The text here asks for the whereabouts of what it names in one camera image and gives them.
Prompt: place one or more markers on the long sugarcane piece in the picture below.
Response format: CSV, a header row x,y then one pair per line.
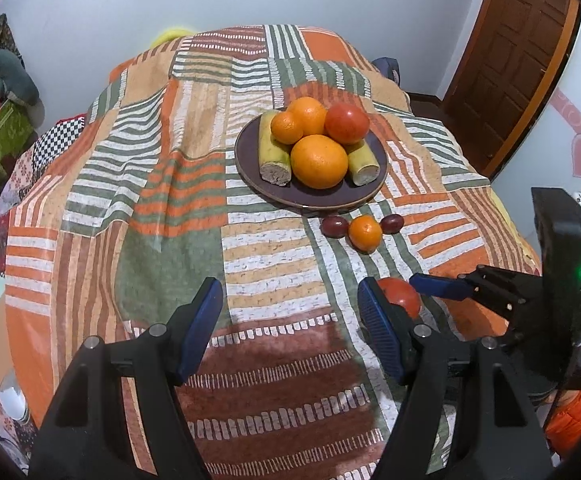
x,y
272,155

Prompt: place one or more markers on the checkered cloth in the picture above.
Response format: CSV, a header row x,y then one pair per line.
x,y
60,135

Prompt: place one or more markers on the purple plate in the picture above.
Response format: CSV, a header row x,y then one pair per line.
x,y
315,195

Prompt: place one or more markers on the striped patchwork blanket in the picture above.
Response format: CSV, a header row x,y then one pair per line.
x,y
170,210

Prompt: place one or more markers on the person's right forearm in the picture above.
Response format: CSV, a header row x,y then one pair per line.
x,y
578,410

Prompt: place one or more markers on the grey purple backpack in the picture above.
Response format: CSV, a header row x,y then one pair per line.
x,y
388,67

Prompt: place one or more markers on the brown wooden door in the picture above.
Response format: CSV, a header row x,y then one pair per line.
x,y
513,60

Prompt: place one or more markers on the grey plush pillow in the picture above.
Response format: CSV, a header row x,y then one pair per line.
x,y
8,77

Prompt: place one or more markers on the floral cloth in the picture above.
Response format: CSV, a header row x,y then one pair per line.
x,y
20,180

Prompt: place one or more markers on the dark red passion fruit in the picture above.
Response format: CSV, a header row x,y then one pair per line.
x,y
392,223
334,226

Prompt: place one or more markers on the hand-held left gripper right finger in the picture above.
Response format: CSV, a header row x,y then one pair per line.
x,y
379,330

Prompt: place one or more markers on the yellow round object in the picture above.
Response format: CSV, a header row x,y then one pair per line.
x,y
170,36

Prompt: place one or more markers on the medium orange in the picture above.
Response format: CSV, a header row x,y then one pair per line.
x,y
313,110

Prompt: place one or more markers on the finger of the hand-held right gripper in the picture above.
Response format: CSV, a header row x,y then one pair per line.
x,y
440,286

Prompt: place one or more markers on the red tomato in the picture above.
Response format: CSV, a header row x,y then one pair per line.
x,y
403,297
346,124

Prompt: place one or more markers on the large orange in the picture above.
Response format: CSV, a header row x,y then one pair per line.
x,y
319,162

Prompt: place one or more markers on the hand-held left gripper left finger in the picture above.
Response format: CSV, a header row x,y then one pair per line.
x,y
201,332

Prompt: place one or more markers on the small mandarin orange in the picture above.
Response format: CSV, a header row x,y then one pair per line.
x,y
365,233
285,128

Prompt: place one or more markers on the short sugarcane piece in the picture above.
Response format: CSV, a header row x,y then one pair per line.
x,y
363,165

